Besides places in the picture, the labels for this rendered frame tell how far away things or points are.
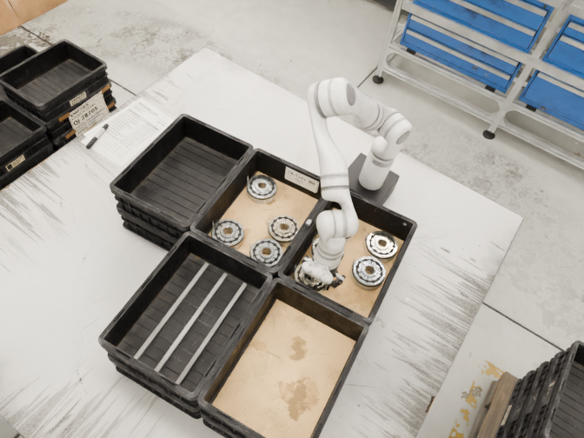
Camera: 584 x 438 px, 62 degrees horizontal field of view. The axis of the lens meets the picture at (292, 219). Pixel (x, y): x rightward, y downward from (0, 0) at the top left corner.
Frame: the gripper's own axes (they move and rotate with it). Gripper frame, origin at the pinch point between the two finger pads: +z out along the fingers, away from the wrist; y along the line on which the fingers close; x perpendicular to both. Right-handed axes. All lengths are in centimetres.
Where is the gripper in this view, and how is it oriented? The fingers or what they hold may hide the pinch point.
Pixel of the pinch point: (319, 282)
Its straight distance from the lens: 149.8
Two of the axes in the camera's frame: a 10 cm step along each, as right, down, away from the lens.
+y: -8.6, -4.5, 2.2
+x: -4.9, 6.8, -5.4
